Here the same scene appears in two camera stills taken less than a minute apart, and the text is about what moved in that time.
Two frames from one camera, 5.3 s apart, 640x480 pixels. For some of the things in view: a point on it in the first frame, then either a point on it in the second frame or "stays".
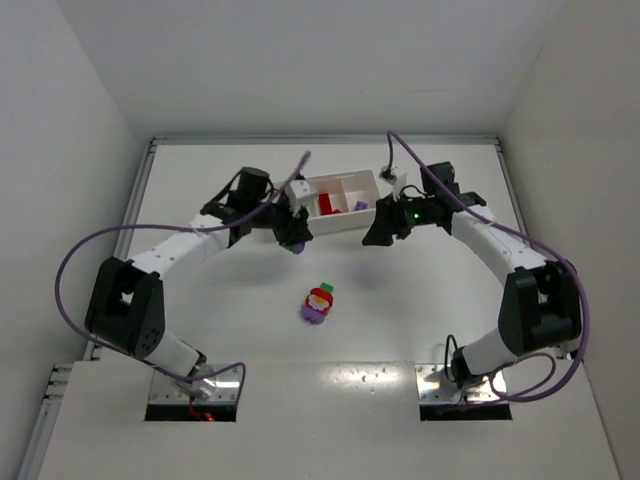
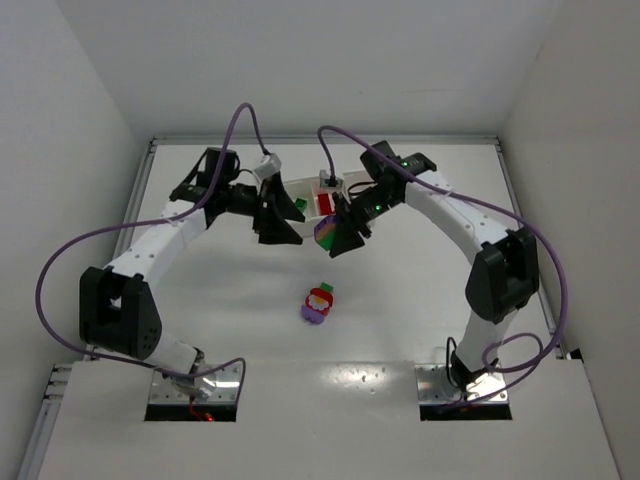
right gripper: [385, 222] -> [351, 216]
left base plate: [220, 387] stays
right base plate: [434, 386] stays
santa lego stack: [318, 303] stays
